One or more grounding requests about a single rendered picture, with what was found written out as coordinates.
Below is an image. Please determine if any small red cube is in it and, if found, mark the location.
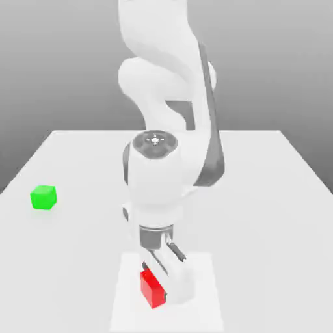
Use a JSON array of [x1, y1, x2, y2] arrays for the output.
[[140, 269, 168, 310]]

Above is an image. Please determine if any small green cube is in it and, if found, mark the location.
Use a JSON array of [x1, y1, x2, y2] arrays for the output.
[[29, 184, 58, 211]]

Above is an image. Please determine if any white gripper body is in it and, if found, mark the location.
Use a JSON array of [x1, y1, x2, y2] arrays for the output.
[[142, 245, 196, 306]]

